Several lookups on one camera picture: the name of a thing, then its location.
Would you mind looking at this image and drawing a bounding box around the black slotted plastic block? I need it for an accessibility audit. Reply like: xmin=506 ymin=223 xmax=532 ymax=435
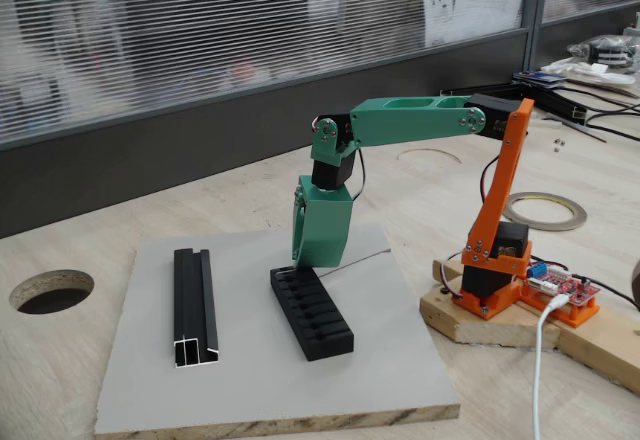
xmin=269 ymin=265 xmax=356 ymax=363

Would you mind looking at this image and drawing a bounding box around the dark aluminium profile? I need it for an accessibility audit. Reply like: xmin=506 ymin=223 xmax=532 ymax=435
xmin=173 ymin=248 xmax=221 ymax=370

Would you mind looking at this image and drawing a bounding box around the grey topped wooden board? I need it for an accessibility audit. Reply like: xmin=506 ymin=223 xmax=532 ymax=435
xmin=93 ymin=223 xmax=461 ymax=436

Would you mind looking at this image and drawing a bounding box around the wooden base block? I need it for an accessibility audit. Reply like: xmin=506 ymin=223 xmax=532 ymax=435
xmin=419 ymin=258 xmax=562 ymax=350

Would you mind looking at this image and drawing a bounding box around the flat tape roll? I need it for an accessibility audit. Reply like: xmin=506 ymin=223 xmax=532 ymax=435
xmin=502 ymin=191 xmax=588 ymax=233

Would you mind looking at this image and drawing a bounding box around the blue card stack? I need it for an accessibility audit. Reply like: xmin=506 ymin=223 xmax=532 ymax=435
xmin=512 ymin=70 xmax=569 ymax=86

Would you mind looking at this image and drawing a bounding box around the black aluminium extrusion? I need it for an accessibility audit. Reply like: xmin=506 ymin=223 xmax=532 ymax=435
xmin=512 ymin=81 xmax=587 ymax=124

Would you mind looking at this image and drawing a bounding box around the red controller board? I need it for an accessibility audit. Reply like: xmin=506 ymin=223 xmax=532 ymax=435
xmin=524 ymin=259 xmax=601 ymax=307

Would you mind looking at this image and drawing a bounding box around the printed paper sheet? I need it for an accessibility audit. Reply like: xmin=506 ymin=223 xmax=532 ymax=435
xmin=419 ymin=0 xmax=530 ymax=50

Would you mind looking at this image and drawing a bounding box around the long wooden base plank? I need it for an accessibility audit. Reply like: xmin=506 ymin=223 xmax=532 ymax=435
xmin=519 ymin=299 xmax=640 ymax=395

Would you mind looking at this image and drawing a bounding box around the black and white device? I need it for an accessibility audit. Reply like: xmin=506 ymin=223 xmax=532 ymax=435
xmin=567 ymin=34 xmax=640 ymax=67

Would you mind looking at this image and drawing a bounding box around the black wrist servo wire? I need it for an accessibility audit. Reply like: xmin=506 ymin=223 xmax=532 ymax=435
xmin=349 ymin=148 xmax=367 ymax=201

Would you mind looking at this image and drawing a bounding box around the red white servo wire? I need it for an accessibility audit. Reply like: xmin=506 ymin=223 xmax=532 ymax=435
xmin=432 ymin=248 xmax=471 ymax=302

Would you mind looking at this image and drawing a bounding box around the red black servo wire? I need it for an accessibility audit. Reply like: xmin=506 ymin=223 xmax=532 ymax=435
xmin=479 ymin=153 xmax=502 ymax=207

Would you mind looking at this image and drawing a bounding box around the white usb cable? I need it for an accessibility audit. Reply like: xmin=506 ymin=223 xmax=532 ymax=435
xmin=530 ymin=293 xmax=569 ymax=440

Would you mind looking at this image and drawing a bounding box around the grey window frame post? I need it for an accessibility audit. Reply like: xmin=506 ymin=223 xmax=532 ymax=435
xmin=527 ymin=0 xmax=546 ymax=74

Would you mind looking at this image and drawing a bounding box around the black controller power cable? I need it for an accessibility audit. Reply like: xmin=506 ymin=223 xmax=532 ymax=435
xmin=574 ymin=272 xmax=640 ymax=311

